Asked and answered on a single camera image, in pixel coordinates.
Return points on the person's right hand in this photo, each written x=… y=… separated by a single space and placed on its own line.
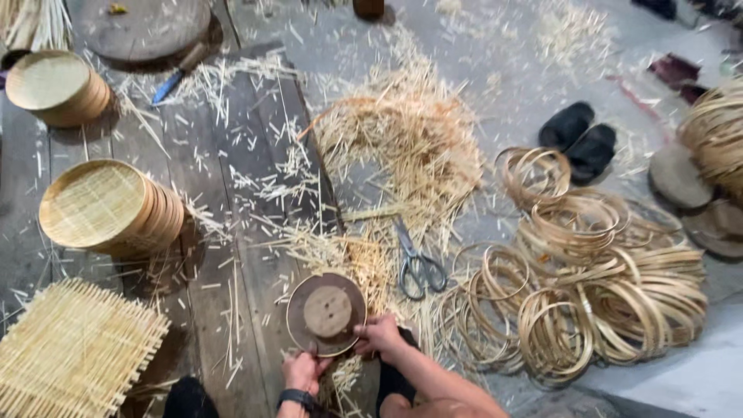
x=382 y=335

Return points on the person's left hand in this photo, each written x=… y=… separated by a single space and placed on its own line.
x=300 y=372

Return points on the person's right fingers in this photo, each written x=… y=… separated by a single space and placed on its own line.
x=363 y=339

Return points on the round brown wooden mould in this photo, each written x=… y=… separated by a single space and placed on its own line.
x=326 y=313

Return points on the black wristwatch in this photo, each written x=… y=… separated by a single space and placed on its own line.
x=296 y=398

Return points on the grey metal scissors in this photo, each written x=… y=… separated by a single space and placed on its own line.
x=415 y=264

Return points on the heap of bamboo shavings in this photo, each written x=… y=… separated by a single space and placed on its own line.
x=400 y=151

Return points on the dark wooden plank platform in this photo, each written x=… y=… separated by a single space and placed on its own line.
x=232 y=191

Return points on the pile of bamboo hoops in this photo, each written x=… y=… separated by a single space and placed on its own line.
x=586 y=278

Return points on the large stack of woven trays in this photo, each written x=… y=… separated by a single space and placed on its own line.
x=107 y=209

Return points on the stack of square woven mats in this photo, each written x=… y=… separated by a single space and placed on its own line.
x=72 y=351

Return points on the black slipper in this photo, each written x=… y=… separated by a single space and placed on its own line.
x=566 y=125
x=592 y=154

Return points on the round grey wooden block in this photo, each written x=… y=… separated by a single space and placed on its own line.
x=679 y=177

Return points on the round brown wooden block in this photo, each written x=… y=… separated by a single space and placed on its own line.
x=717 y=229

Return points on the large round wooden chopping block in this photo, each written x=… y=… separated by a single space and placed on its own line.
x=145 y=26

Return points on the small stack of woven trays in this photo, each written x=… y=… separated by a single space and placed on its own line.
x=57 y=87

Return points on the thick bundle of bamboo hoops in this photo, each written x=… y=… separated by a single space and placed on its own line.
x=717 y=133

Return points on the dark red cloth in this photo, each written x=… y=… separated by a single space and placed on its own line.
x=676 y=74

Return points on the bundle of bamboo strips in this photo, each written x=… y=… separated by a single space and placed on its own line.
x=35 y=23

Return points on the brown wooden post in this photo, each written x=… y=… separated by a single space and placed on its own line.
x=368 y=7

